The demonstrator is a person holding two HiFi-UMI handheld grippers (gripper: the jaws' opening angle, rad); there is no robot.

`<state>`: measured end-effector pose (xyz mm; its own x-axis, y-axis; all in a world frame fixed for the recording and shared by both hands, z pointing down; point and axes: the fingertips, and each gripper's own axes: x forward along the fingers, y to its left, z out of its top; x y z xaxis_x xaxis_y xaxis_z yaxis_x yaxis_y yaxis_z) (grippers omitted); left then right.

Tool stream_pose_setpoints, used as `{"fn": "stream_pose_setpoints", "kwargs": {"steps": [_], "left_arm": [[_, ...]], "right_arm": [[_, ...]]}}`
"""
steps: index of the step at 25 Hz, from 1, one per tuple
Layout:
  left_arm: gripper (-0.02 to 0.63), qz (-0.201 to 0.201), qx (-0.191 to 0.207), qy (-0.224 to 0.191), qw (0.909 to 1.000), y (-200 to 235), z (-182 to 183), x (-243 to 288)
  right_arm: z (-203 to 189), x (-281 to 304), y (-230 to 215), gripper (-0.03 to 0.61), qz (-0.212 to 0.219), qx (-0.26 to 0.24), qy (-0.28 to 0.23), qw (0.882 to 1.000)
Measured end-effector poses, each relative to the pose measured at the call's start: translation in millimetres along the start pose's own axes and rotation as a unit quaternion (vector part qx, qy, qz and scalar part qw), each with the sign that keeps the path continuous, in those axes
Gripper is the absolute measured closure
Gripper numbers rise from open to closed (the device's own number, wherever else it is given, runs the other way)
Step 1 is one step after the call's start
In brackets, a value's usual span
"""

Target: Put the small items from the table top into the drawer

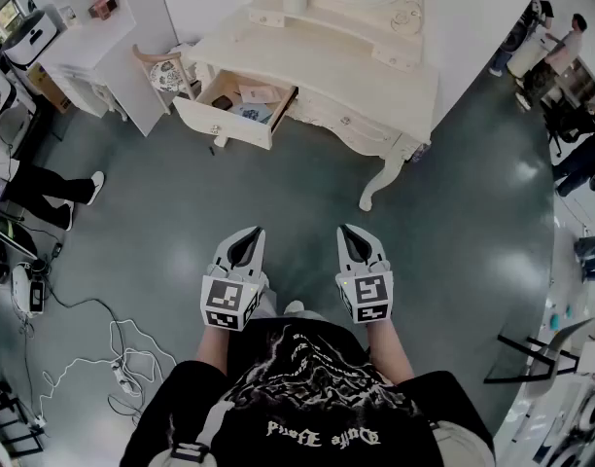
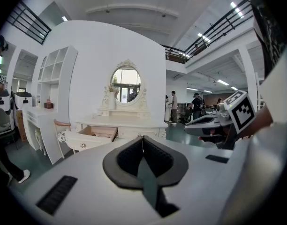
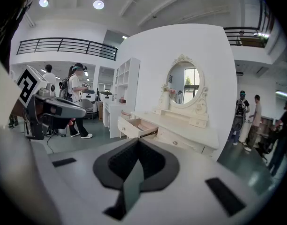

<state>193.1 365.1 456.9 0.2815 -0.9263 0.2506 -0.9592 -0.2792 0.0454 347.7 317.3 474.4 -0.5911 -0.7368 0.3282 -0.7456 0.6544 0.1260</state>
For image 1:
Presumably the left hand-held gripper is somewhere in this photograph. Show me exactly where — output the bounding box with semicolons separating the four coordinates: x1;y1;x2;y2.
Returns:
199;226;272;333

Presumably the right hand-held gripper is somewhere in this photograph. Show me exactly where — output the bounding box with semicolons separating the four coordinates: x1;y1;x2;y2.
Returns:
333;225;395;327

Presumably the cream white drawer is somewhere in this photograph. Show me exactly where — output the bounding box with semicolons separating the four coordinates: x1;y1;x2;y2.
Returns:
172;68;300;152

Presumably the person's left forearm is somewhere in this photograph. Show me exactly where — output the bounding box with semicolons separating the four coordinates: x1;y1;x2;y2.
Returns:
195;324;231;375

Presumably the person's right forearm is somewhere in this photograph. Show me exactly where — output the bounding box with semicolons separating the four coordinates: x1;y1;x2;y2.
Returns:
365;319;416;386

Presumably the cream white dressing table top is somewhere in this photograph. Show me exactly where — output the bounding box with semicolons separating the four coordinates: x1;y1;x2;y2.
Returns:
173;0;440;213

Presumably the blue patterned booklet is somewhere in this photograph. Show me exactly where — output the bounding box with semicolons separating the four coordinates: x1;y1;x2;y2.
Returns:
230;102;275;125

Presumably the person's black printed t-shirt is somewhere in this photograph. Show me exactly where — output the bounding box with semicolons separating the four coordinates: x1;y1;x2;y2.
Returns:
122;314;496;467

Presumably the white paper sheet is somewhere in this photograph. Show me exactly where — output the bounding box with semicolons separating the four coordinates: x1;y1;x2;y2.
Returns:
237;83;283;104

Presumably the white power strip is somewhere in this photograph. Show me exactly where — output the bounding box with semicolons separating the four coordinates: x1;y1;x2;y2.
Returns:
111;359;134;394

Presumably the wooden chair with patterned cushion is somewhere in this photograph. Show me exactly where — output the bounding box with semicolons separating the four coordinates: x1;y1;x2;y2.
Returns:
131;43;202;116

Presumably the white shelf unit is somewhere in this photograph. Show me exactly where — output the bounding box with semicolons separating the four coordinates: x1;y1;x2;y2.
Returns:
34;0;173;138

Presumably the brown cardboard box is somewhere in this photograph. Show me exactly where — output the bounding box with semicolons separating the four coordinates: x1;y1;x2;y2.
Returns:
26;62;71;115

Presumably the small pink brown box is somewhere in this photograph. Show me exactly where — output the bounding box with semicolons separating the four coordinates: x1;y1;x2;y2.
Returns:
87;0;121;20

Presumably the black metal stand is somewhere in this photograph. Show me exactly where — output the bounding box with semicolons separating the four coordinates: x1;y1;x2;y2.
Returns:
0;380;47;459

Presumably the white rounded appliance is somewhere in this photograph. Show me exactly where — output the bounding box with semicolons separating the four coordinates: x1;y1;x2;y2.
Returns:
0;9;61;71

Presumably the white cable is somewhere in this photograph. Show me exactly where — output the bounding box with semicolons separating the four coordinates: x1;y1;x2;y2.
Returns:
36;318;178;428

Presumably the black cable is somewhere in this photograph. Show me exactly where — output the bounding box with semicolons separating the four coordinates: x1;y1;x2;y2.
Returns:
15;240;148;420

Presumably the grey harness strap with buckle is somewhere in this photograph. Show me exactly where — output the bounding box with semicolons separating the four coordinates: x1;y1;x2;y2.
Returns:
168;398;236;467

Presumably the black frame chair grey seat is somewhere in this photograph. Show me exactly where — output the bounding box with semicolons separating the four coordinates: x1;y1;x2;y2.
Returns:
483;316;595;399

